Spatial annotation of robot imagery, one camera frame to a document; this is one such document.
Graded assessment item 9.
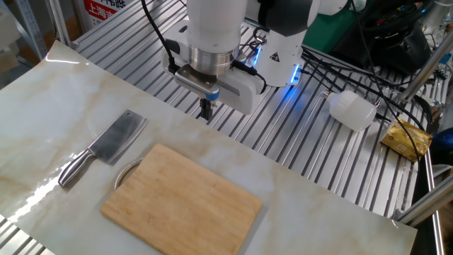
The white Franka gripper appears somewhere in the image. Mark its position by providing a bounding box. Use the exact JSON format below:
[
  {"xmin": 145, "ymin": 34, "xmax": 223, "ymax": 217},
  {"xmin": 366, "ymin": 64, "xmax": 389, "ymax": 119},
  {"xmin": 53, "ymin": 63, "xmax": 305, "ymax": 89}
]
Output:
[{"xmin": 161, "ymin": 19, "xmax": 266, "ymax": 121}]

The steel cleaver knife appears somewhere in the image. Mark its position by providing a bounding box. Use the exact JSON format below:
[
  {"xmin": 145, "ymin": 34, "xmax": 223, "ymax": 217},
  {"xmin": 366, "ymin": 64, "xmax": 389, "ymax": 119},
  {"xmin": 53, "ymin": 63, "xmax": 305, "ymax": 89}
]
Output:
[{"xmin": 57, "ymin": 109, "xmax": 149, "ymax": 188}]

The wooden cutting board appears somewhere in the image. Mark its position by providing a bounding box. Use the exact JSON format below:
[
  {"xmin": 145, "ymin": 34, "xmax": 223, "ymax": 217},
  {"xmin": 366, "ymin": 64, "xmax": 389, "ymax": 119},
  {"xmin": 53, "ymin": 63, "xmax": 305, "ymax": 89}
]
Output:
[{"xmin": 100, "ymin": 143, "xmax": 264, "ymax": 255}]

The white LED bulb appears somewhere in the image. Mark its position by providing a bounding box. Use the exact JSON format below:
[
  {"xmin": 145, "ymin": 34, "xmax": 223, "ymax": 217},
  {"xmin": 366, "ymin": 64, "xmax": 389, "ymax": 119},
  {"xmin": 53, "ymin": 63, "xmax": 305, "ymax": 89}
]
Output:
[{"xmin": 321, "ymin": 89, "xmax": 378, "ymax": 132}]

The green box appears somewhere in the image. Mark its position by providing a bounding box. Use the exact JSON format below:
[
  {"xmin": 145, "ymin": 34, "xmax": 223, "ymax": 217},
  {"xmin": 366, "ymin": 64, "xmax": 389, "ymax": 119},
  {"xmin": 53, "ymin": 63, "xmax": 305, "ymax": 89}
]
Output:
[{"xmin": 302, "ymin": 6, "xmax": 358, "ymax": 54}]

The red and white sign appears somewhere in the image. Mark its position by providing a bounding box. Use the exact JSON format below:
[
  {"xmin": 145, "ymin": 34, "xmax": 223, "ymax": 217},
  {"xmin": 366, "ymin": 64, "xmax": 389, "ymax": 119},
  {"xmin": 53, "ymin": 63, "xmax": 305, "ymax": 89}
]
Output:
[{"xmin": 83, "ymin": 0, "xmax": 123, "ymax": 31}]

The marble pattern table mat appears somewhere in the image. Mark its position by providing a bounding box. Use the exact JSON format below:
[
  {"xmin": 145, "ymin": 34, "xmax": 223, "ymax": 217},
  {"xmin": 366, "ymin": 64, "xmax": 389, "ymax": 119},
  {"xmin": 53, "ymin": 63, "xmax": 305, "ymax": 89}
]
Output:
[{"xmin": 0, "ymin": 40, "xmax": 418, "ymax": 255}]

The grey perforated shelf upright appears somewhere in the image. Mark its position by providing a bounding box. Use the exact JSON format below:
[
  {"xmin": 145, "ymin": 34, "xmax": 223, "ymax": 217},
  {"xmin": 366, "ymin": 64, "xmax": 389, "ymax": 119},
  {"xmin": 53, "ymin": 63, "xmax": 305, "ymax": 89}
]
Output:
[{"xmin": 13, "ymin": 0, "xmax": 50, "ymax": 60}]

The black bag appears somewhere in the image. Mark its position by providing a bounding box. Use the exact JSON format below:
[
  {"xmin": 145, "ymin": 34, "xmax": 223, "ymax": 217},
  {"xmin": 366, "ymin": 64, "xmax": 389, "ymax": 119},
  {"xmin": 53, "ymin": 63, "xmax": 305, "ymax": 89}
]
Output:
[{"xmin": 331, "ymin": 0, "xmax": 433, "ymax": 76}]

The gold foil packet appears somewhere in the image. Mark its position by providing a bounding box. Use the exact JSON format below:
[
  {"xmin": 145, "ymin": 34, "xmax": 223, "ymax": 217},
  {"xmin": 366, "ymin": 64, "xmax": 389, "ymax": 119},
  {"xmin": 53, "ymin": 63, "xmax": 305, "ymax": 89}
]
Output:
[{"xmin": 380, "ymin": 118, "xmax": 433, "ymax": 164}]

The dark blue round object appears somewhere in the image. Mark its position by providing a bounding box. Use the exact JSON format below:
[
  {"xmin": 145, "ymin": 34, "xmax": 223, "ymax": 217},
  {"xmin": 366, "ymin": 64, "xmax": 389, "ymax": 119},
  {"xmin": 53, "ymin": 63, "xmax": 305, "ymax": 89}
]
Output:
[{"xmin": 430, "ymin": 127, "xmax": 453, "ymax": 166}]

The aluminium profile beam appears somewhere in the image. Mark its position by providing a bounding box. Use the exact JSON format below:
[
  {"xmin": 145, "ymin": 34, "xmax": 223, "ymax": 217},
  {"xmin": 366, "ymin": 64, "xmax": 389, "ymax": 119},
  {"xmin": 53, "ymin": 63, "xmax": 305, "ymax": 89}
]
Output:
[{"xmin": 394, "ymin": 176, "xmax": 453, "ymax": 227}]

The silver gripper-mounted camera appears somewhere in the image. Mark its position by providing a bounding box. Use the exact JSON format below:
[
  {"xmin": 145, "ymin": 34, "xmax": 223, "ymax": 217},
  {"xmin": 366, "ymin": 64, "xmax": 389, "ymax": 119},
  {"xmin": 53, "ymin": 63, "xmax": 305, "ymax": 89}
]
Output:
[{"xmin": 174, "ymin": 64, "xmax": 221, "ymax": 103}]

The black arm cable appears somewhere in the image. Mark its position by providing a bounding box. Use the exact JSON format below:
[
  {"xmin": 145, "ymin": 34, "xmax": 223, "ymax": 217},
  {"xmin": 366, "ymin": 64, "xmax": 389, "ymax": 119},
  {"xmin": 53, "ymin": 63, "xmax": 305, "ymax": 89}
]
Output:
[{"xmin": 140, "ymin": 0, "xmax": 180, "ymax": 74}]

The thick black table cable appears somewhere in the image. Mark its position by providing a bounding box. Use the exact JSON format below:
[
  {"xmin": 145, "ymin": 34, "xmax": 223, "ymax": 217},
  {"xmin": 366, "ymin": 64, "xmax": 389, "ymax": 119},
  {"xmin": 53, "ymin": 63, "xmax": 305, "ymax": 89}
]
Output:
[{"xmin": 299, "ymin": 45, "xmax": 428, "ymax": 132}]

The thin black table cable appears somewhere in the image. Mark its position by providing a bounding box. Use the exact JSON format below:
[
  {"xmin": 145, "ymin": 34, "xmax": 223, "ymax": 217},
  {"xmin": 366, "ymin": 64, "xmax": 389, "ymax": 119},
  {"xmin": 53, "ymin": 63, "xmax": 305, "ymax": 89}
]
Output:
[{"xmin": 349, "ymin": 0, "xmax": 424, "ymax": 162}]

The slanted aluminium profile post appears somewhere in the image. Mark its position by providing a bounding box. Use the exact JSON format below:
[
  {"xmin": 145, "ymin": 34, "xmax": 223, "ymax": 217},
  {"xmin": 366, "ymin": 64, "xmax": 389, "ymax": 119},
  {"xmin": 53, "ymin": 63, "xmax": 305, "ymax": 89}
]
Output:
[{"xmin": 398, "ymin": 33, "xmax": 453, "ymax": 106}]

